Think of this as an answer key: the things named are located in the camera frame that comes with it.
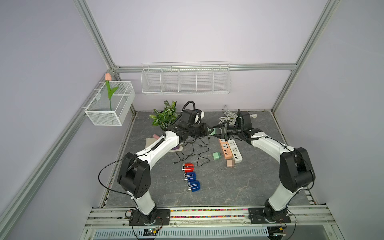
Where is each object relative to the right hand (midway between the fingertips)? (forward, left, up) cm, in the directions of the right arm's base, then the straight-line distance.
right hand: (209, 128), depth 82 cm
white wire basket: (+6, +60, +8) cm, 61 cm away
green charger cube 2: (-6, -6, -20) cm, 22 cm away
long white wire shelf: (+37, +12, +8) cm, 39 cm away
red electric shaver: (-14, +12, -20) cm, 28 cm away
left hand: (-2, -2, 0) cm, 3 cm away
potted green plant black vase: (+7, +24, +2) cm, 25 cm away
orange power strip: (-2, -12, -20) cm, 23 cm away
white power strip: (-6, -18, -20) cm, 28 cm away
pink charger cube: (-12, -13, -20) cm, 27 cm away
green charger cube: (-2, -4, -1) cm, 4 cm away
